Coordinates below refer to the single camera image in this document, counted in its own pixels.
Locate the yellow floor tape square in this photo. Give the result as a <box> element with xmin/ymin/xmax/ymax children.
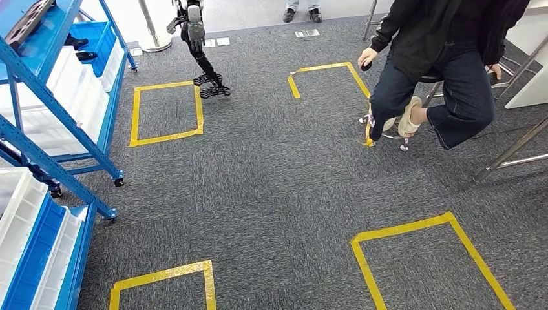
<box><xmin>108</xmin><ymin>260</ymin><xmax>218</xmax><ymax>310</ymax></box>

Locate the humanoid robot's grey hand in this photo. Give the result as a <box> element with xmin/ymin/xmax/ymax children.
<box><xmin>187</xmin><ymin>21</ymin><xmax>206</xmax><ymax>53</ymax></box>

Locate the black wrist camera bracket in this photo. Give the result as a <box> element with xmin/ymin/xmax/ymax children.
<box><xmin>165</xmin><ymin>15</ymin><xmax>189</xmax><ymax>35</ymax></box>

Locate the small blue bin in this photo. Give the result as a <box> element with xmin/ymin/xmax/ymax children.
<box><xmin>68</xmin><ymin>20</ymin><xmax>117</xmax><ymax>78</ymax></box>

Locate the black legged humanoid robot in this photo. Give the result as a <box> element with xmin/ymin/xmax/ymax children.
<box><xmin>173</xmin><ymin>0</ymin><xmax>232</xmax><ymax>100</ymax></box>

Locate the small white bin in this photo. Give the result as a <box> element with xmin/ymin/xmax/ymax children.
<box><xmin>99</xmin><ymin>37</ymin><xmax>126</xmax><ymax>93</ymax></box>

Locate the person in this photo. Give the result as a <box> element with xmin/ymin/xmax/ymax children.
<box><xmin>281</xmin><ymin>0</ymin><xmax>323</xmax><ymax>25</ymax></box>
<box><xmin>357</xmin><ymin>0</ymin><xmax>532</xmax><ymax>150</ymax></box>

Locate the blue plastic crate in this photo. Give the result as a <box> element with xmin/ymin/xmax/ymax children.
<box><xmin>0</xmin><ymin>194</ymin><xmax>68</xmax><ymax>310</ymax></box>

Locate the black plastic piece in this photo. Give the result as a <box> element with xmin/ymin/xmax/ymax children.
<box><xmin>4</xmin><ymin>0</ymin><xmax>56</xmax><ymax>48</ymax></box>

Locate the white cabinet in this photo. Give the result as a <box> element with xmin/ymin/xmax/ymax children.
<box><xmin>505</xmin><ymin>0</ymin><xmax>548</xmax><ymax>110</ymax></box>

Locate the silver pole round base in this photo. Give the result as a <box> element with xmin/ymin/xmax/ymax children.
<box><xmin>138</xmin><ymin>0</ymin><xmax>173</xmax><ymax>54</ymax></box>

